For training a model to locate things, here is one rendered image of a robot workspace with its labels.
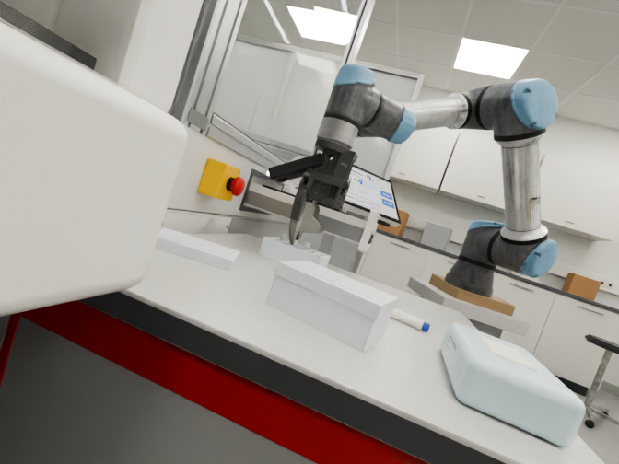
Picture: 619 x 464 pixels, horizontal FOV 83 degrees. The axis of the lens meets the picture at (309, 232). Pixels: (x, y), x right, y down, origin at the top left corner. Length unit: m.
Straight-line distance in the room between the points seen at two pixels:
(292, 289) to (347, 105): 0.41
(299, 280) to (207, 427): 0.16
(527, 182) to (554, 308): 3.21
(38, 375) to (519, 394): 0.45
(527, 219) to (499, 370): 0.79
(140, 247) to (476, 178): 4.26
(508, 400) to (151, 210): 0.31
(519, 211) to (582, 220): 3.55
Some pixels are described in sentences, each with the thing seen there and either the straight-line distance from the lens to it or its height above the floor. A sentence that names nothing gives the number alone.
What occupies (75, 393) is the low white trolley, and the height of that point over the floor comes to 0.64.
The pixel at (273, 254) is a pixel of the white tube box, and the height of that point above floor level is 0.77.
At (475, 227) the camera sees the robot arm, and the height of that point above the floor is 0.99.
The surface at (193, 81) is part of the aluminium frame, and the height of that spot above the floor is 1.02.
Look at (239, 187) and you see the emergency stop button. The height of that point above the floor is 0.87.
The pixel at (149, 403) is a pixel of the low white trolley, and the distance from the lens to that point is 0.38.
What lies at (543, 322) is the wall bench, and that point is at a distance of 4.21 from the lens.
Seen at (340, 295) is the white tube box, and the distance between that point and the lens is 0.37.
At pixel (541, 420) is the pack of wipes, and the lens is 0.37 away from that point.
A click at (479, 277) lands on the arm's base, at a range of 1.23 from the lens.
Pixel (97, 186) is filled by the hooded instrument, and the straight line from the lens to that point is 0.18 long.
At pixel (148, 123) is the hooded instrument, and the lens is 0.19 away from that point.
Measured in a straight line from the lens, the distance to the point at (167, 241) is 0.52.
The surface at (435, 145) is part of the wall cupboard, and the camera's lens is 4.41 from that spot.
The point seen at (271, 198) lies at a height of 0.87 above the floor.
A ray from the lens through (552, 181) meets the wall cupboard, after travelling 4.57.
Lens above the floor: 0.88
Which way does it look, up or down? 4 degrees down
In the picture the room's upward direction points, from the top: 19 degrees clockwise
